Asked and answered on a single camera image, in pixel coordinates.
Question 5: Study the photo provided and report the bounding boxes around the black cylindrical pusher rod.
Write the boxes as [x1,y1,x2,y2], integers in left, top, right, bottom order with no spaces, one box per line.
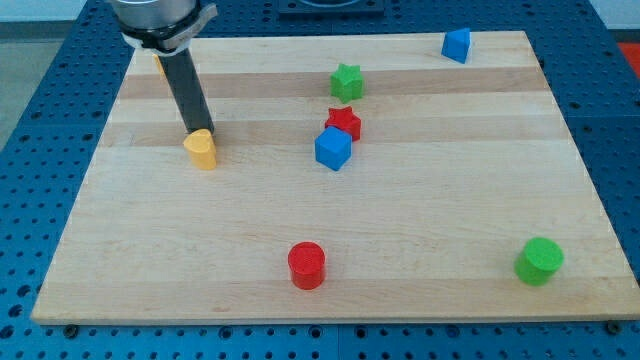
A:
[160,49,215,133]

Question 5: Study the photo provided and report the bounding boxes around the yellow heart block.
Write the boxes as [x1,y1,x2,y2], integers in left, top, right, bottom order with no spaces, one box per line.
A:
[183,129,217,170]

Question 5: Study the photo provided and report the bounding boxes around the yellow block behind rod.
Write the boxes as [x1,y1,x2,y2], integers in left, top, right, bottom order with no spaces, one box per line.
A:
[152,54,165,76]

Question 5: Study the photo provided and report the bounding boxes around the green star block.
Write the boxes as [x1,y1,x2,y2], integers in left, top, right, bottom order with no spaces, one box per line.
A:
[330,63,364,104]

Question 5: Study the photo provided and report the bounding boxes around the red star block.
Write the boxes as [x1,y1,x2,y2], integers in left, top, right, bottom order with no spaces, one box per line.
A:
[324,106,362,142]

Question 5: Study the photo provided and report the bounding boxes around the blue cube block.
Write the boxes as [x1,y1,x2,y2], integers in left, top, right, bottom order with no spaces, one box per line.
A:
[314,126,352,171]

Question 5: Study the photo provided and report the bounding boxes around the wooden board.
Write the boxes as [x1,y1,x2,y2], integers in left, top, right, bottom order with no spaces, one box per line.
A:
[32,31,639,325]

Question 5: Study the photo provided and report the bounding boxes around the red cylinder block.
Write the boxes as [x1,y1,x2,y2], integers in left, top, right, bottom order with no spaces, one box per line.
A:
[287,241,326,290]

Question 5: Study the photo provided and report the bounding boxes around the blue triangle block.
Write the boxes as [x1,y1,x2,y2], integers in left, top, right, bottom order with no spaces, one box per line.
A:
[441,28,471,64]

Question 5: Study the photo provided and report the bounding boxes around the green cylinder block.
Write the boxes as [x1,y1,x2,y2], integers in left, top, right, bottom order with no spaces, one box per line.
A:
[514,237,564,286]

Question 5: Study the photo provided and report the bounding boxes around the dark mount plate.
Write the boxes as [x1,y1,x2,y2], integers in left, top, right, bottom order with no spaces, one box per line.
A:
[276,0,385,15]

